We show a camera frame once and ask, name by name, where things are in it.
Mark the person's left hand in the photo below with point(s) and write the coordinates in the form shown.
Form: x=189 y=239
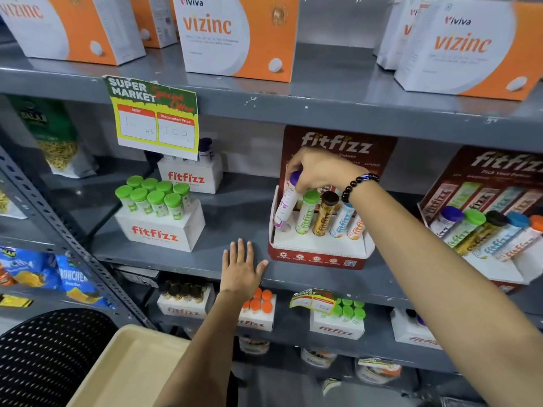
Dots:
x=238 y=277

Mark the person's right hand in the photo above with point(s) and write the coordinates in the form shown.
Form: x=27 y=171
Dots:
x=328 y=169

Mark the person's right fingers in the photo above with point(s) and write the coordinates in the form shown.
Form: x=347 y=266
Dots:
x=299 y=173

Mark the person's left middle finger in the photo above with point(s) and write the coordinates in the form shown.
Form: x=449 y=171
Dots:
x=242 y=252

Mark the person's left thumb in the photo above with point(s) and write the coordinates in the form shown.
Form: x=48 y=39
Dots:
x=262 y=267

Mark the person's left little finger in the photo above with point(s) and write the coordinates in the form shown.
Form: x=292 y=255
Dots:
x=225 y=259

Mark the purple cap white tube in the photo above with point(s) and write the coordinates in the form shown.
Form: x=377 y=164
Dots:
x=445 y=220
x=286 y=205

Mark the person's left forearm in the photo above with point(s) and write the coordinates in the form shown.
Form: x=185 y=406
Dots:
x=203 y=356

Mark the person's right forearm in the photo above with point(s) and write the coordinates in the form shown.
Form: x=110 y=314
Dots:
x=445 y=292

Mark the cluster of orange cap tubes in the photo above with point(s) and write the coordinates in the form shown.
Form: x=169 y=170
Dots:
x=261 y=301

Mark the green cap tablet tube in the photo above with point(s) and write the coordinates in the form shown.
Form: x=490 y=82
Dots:
x=306 y=214
x=464 y=228

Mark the brown cap gold tube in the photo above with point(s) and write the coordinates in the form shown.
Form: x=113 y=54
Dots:
x=324 y=216

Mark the cluster of brown cap tubes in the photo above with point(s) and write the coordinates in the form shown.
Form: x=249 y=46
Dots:
x=182 y=290

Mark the white tube holder box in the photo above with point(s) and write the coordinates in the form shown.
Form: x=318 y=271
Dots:
x=182 y=309
x=256 y=322
x=337 y=328
x=411 y=334
x=159 y=235
x=189 y=177

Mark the red cardboard display stand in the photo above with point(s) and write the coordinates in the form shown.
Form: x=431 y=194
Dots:
x=316 y=250
x=479 y=169

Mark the small bent price sign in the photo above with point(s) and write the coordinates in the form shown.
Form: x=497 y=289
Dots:
x=314 y=301

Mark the blue cap tablet tube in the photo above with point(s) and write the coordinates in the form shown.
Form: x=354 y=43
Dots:
x=502 y=239
x=342 y=220

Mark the grey metal shelf rack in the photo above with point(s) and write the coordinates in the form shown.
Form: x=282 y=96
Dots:
x=331 y=101

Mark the orange tablet tube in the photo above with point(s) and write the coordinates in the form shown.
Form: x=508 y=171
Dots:
x=355 y=228
x=519 y=245

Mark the clear plastic jar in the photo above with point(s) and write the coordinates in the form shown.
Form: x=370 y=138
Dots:
x=318 y=358
x=253 y=346
x=377 y=370

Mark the cluster of green cap tubes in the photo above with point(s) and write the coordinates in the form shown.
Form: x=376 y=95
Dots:
x=150 y=199
x=350 y=309

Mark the dark cap tube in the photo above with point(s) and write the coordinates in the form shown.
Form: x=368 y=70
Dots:
x=205 y=148

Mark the blue chips bag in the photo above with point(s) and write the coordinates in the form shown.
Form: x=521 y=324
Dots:
x=27 y=269
x=80 y=281

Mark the beige plastic tray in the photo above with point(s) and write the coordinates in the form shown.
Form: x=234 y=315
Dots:
x=127 y=368

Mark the green yellow price sign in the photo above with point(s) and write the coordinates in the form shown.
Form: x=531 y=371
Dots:
x=155 y=118

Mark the orange white carton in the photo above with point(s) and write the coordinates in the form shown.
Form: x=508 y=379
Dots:
x=471 y=50
x=155 y=21
x=233 y=33
x=396 y=33
x=63 y=25

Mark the black cap gold tube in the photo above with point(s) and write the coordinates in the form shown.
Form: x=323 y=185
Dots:
x=483 y=233

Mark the black perforated chair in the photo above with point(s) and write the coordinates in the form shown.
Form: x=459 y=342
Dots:
x=46 y=356

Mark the green snack bag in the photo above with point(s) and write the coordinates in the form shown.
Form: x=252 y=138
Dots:
x=51 y=135

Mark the yellow snack packet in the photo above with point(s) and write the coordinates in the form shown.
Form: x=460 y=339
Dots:
x=15 y=300

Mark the clear snack packet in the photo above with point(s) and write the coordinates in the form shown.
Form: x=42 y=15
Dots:
x=8 y=205

